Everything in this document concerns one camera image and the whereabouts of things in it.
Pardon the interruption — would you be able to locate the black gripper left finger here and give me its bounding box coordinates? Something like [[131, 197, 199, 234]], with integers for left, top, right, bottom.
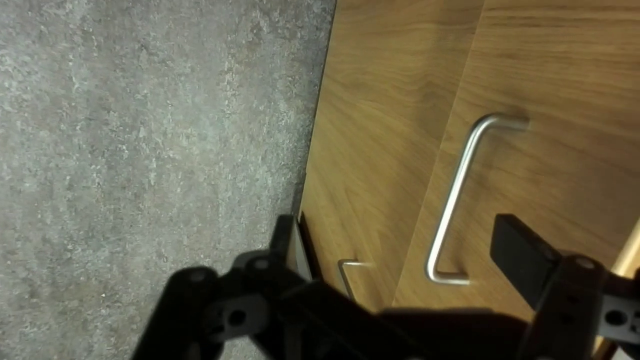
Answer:
[[129, 213, 316, 360]]

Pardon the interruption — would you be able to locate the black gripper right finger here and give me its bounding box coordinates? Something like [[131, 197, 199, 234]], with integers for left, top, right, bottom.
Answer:
[[490, 213, 640, 360]]

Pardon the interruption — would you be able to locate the silver drawer handle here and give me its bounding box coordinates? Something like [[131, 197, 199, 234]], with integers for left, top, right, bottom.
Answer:
[[423, 113, 532, 289]]

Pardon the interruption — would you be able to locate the white drawer with wooden front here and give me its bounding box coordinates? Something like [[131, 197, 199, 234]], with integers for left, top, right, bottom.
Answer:
[[389, 0, 640, 316]]

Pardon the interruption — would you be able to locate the wooden cabinet door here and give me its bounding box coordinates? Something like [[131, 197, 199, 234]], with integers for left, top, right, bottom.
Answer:
[[296, 0, 485, 316]]

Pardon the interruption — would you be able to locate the silver cabinet door handle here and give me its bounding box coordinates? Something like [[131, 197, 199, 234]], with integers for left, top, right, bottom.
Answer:
[[335, 258, 376, 303]]

